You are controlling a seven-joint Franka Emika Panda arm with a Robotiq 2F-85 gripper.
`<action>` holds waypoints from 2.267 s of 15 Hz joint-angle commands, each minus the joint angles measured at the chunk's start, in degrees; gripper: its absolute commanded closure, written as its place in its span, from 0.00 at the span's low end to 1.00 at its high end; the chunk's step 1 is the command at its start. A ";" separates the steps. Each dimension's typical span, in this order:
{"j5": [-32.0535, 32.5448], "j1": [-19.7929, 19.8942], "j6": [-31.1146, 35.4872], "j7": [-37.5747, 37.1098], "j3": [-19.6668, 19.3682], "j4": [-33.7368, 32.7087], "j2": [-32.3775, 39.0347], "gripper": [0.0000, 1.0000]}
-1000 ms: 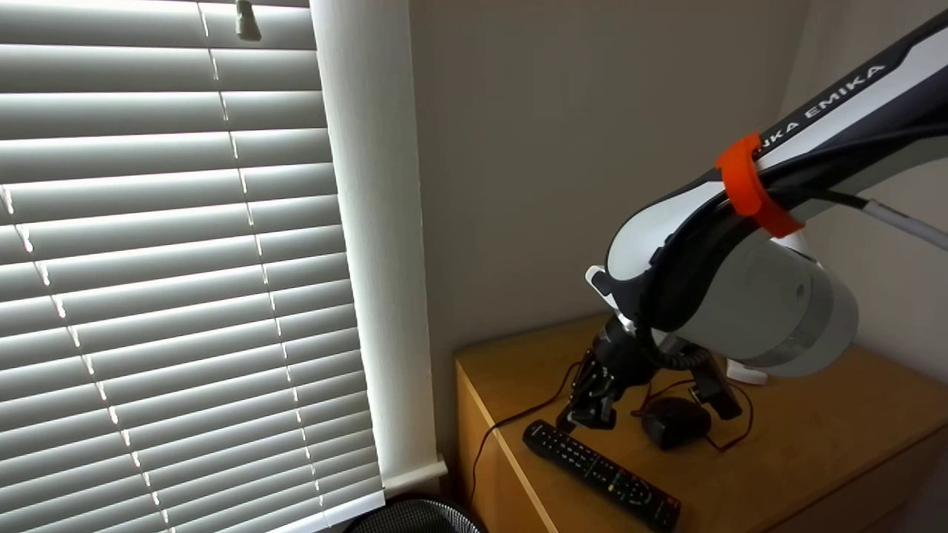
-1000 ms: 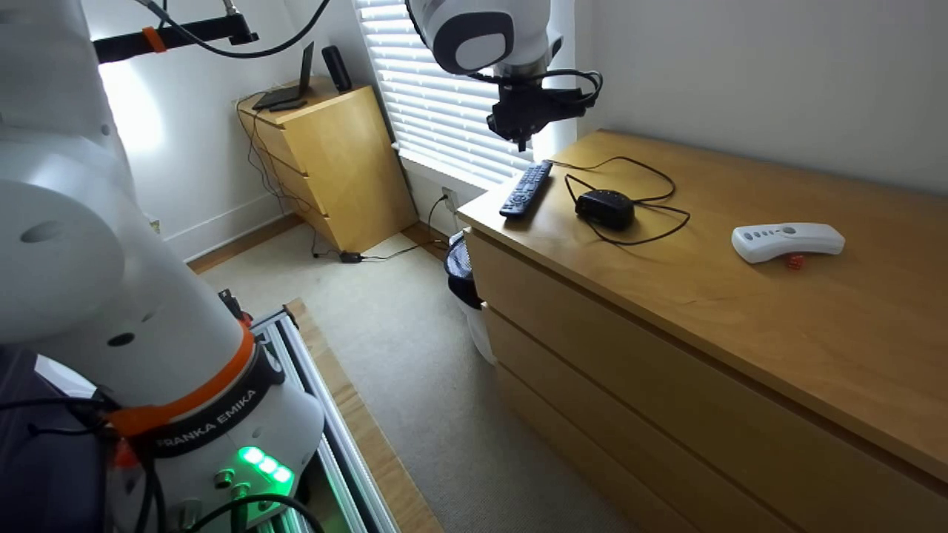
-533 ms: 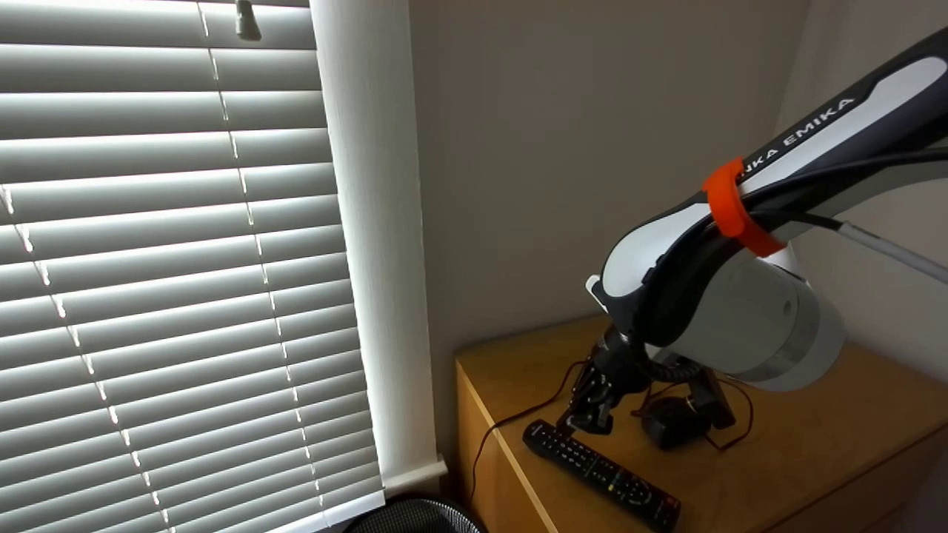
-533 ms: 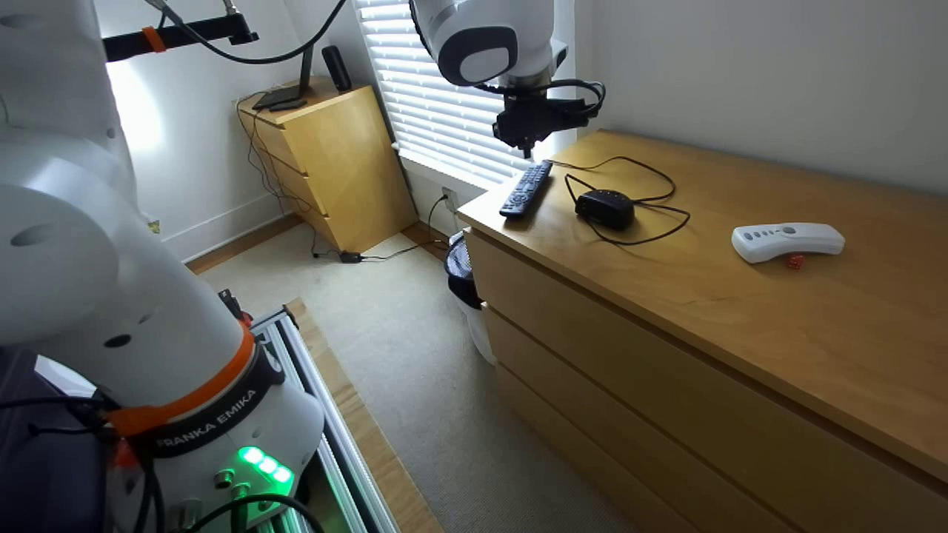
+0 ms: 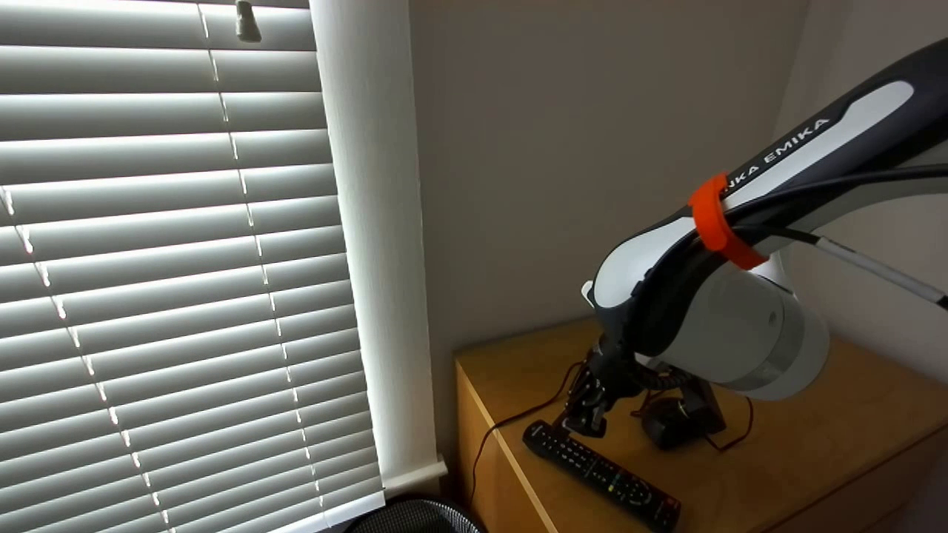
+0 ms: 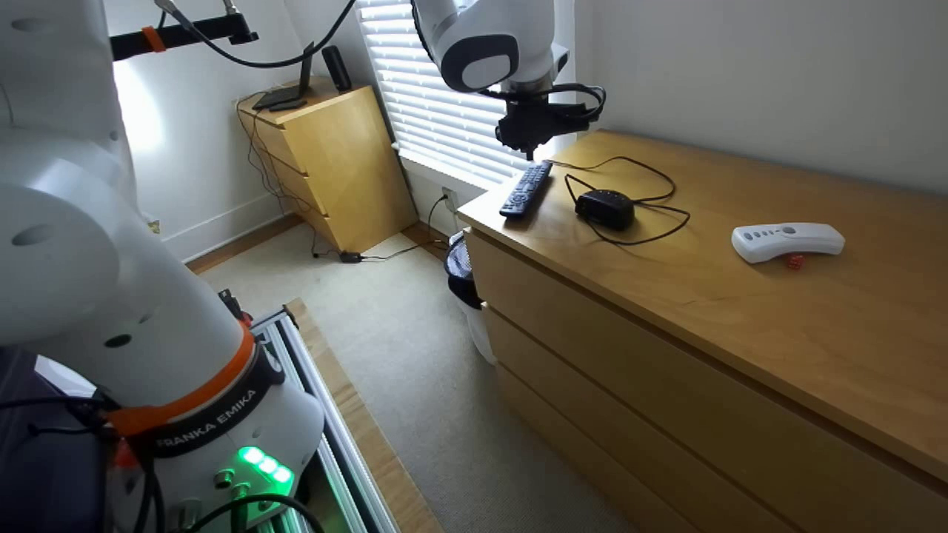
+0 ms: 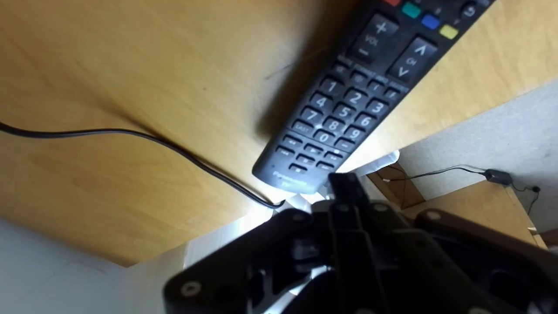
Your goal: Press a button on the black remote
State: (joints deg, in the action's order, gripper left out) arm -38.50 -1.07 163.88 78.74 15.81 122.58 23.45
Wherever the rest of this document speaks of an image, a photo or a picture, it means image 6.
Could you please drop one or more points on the black cylinder speaker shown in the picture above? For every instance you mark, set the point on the black cylinder speaker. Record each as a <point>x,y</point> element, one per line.
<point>339,70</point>

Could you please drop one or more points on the trash can with black liner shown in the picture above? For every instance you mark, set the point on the trash can with black liner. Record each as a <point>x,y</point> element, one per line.
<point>463,271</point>

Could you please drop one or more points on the black stand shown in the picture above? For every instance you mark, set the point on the black stand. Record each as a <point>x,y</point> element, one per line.
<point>286,96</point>

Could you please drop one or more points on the dark grey object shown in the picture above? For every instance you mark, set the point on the dark grey object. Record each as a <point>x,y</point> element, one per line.
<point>46,463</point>

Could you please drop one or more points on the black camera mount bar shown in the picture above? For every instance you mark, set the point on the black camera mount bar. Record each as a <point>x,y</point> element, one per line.
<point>186,33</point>

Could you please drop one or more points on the black power adapter box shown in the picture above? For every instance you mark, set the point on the black power adapter box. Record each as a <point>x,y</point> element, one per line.
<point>604,207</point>

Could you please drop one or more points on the white remote control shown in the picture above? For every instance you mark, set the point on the white remote control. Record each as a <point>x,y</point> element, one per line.
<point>786,241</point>

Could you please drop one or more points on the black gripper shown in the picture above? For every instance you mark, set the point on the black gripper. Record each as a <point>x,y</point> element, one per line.
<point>534,117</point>

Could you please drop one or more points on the black remote control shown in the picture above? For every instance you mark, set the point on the black remote control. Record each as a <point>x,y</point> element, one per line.
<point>526,189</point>

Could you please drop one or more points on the light wooden dresser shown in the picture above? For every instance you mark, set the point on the light wooden dresser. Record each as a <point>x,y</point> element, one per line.
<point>742,375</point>

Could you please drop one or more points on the small wooden cabinet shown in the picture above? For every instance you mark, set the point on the small wooden cabinet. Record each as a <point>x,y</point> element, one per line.
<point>330,166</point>

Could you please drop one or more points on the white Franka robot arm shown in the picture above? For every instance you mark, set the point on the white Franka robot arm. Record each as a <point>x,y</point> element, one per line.
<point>78,246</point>

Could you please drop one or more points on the white window blinds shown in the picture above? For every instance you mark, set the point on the white window blinds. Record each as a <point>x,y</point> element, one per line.
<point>432,90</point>

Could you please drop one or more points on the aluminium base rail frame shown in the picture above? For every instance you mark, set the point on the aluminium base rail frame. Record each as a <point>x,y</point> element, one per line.
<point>340,446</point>

